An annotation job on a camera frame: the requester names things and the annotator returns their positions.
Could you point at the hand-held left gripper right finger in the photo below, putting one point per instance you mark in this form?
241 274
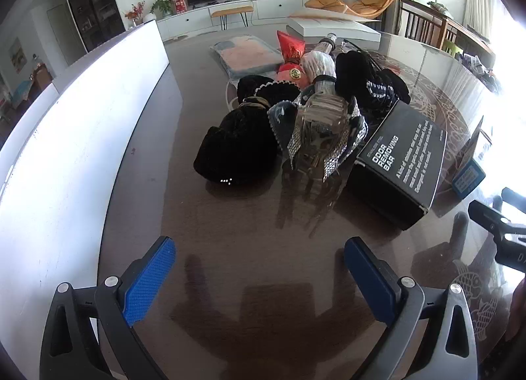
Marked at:
368 281

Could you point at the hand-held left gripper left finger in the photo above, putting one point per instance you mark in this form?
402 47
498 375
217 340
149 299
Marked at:
148 281

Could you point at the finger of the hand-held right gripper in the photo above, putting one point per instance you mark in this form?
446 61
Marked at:
515 200
489 215

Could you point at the red bow-shaped packet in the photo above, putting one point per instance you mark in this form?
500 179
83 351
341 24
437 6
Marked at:
292 57

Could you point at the gold cream tube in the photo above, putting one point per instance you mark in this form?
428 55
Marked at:
330 40

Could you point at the clear packet with orange insert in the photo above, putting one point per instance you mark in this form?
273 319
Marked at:
246 55

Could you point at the person's right hand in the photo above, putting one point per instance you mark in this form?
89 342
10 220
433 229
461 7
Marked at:
519 310

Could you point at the small blue box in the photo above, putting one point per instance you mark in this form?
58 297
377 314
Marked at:
468 178

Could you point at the black box with white print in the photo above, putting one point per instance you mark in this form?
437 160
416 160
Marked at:
396 162

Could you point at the clutter on side table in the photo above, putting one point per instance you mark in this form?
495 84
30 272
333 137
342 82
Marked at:
478 69

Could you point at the black sequined cloth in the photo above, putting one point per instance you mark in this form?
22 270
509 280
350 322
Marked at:
357 71

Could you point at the dark wooden bench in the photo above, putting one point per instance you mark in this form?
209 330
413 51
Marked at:
427 22

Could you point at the white flat box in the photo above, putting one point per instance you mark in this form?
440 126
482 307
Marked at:
335 26

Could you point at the orange lounge chair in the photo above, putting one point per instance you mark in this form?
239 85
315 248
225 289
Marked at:
370 1

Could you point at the red flowers in white vase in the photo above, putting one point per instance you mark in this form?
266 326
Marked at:
137 14

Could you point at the green potted plant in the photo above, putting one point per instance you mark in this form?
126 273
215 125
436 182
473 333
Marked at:
163 3

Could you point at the red gift box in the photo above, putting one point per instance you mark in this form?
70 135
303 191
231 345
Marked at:
179 3

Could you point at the wooden stool with black legs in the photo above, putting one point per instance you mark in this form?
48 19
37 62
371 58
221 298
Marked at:
231 11

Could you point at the white television cabinet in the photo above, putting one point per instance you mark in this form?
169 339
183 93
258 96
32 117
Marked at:
271 8

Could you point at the framed wall picture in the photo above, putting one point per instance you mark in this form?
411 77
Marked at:
17 55

